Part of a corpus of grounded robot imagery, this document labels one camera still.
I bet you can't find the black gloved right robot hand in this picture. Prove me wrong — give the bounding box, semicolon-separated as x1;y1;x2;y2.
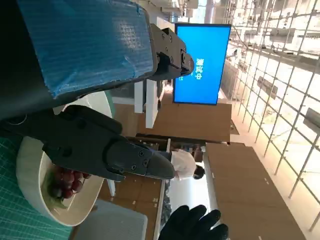
158;204;230;240

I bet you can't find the red toy grape bunch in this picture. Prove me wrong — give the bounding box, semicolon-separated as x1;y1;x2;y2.
42;166;92;210

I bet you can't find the white plate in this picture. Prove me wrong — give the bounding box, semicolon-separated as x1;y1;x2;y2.
16;91;115;227

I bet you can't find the person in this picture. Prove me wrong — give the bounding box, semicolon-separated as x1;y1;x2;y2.
171;148;206;181

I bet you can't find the blue screen monitor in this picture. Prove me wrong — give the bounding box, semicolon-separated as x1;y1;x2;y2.
172;23;232;106

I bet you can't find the green cutting mat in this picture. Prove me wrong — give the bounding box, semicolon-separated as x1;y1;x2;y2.
0;131;72;240

